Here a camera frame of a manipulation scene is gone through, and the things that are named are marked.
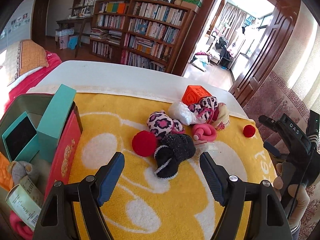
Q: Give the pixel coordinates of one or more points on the pink blanket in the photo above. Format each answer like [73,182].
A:
[32,80]

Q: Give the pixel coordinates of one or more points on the large red ball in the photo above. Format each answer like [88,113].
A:
[144,143]

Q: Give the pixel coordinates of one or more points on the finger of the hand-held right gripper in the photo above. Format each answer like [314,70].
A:
[273,150]
[268,123]

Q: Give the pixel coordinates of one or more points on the patterned mauve curtain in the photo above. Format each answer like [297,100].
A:
[282,97]

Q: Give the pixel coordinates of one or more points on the light orange soft cube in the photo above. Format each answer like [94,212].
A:
[3,175]

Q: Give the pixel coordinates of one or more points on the rows of books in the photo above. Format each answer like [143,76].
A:
[155,12]

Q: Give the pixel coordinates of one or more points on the brown panelled door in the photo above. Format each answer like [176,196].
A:
[270,50]

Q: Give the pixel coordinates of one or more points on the pink leopard print sock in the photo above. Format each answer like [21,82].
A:
[160,123]
[206,105]

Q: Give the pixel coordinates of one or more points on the chair with clothes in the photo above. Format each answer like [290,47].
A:
[223,48]

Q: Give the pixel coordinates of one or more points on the white storage box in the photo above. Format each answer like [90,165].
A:
[63,38]

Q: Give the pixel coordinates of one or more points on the crumpled clear plastic bag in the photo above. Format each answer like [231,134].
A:
[181,112]

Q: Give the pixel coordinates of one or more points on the small red ball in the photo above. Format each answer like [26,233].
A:
[249,130]

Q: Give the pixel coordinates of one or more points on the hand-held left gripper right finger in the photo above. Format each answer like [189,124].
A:
[212,180]

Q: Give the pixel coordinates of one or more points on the brown cardboard box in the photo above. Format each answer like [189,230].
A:
[190,8]

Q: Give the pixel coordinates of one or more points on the small wooden shelf with bottles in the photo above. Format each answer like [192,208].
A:
[81,5]

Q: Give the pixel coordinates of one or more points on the brown door frame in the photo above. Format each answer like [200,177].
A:
[200,30]

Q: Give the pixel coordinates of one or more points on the orange checked pillow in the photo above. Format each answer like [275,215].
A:
[27,57]

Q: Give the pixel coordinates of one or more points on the pink knot toy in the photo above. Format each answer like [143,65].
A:
[17,227]
[207,132]

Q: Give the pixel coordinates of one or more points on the dark wooden room door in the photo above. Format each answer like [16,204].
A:
[41,17]

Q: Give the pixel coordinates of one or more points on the green and white carton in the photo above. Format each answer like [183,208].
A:
[22,200]

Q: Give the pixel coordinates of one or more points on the white bag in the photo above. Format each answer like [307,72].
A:
[200,62]

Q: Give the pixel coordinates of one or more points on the teal gift box lid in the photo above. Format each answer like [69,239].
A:
[56,120]

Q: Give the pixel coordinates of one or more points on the yellow and white towel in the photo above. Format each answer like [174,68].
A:
[180,205]

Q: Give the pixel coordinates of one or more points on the black fuzzy sock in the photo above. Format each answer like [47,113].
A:
[175,150]

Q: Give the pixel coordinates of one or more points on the grey window curtain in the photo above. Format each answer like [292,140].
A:
[231,17]

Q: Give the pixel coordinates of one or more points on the white wardrobe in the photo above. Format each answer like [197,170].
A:
[15,17]

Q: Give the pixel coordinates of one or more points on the red tin container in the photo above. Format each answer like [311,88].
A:
[67,150]

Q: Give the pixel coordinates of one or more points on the teal gift box base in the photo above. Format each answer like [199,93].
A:
[20,140]

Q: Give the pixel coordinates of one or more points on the wooden bookshelf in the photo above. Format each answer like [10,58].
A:
[183,42]

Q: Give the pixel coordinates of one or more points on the cream sock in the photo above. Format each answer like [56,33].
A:
[222,117]

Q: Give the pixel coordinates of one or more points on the person's right hand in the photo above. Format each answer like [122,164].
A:
[278,180]

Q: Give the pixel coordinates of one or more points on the stack of magazines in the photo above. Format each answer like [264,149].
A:
[105,36]

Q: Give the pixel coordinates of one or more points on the grey plush toy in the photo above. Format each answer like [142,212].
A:
[21,171]

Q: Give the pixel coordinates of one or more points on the person's right forearm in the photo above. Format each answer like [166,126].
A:
[295,232]

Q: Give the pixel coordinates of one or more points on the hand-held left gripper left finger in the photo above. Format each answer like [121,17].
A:
[111,180]

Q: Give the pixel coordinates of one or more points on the red-orange embossed cube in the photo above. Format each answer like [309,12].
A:
[193,95]

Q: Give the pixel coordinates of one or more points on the dark wooden desk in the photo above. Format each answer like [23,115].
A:
[72,21]

